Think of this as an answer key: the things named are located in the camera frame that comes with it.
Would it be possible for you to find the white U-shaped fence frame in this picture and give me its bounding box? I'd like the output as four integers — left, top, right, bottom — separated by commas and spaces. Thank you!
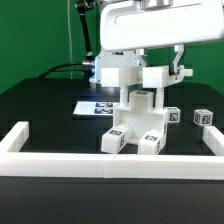
0, 122, 224, 180

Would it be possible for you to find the white tag sheet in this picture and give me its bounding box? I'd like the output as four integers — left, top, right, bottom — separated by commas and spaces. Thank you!
73, 101, 116, 116

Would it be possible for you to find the black jointed camera mount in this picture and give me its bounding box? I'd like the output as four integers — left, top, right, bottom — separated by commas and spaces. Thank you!
75, 0, 100, 68

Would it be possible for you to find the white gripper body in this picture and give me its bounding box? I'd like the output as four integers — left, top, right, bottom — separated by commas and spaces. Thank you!
100, 0, 224, 51

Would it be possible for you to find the white chair seat part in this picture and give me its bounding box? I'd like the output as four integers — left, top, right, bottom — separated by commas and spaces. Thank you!
113, 88, 168, 148

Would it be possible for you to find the white chair back frame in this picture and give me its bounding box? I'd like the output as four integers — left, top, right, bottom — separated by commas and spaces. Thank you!
101, 65, 193, 88

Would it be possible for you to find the black cable bundle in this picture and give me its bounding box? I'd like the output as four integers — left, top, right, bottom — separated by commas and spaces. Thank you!
38, 61, 98, 80

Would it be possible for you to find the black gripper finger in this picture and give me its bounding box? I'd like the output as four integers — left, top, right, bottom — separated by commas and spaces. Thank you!
169, 44, 184, 76
135, 49, 147, 67

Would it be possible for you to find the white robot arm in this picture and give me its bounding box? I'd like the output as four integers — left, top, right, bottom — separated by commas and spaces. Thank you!
92, 0, 224, 88

